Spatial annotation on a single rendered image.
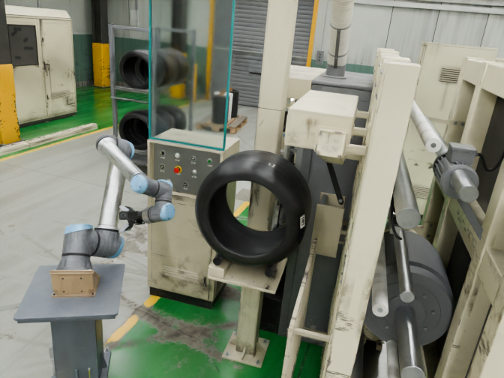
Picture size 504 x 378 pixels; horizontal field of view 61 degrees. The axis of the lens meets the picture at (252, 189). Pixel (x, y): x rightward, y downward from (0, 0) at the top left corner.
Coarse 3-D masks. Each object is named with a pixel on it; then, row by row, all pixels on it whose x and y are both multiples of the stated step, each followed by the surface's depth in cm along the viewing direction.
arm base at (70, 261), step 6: (66, 258) 231; (72, 258) 230; (78, 258) 231; (84, 258) 234; (60, 264) 230; (66, 264) 228; (72, 264) 228; (78, 264) 229; (84, 264) 232; (90, 264) 236
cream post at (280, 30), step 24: (288, 0) 205; (288, 24) 209; (264, 48) 216; (288, 48) 213; (264, 72) 219; (288, 72) 224; (264, 96) 224; (264, 120) 228; (264, 144) 232; (264, 192) 242; (264, 216) 247; (240, 312) 273; (240, 336) 280
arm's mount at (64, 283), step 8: (56, 272) 225; (64, 272) 225; (72, 272) 226; (80, 272) 227; (88, 272) 227; (56, 280) 226; (64, 280) 227; (72, 280) 227; (80, 280) 228; (88, 280) 229; (96, 280) 240; (56, 288) 228; (64, 288) 228; (72, 288) 229; (80, 288) 230; (88, 288) 231; (96, 288) 238; (56, 296) 229; (64, 296) 230; (72, 296) 231; (80, 296) 232; (88, 296) 232
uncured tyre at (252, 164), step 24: (216, 168) 207; (240, 168) 200; (264, 168) 198; (288, 168) 208; (216, 192) 236; (288, 192) 197; (216, 216) 238; (288, 216) 200; (216, 240) 214; (240, 240) 239; (264, 240) 239; (288, 240) 204; (240, 264) 219; (264, 264) 214
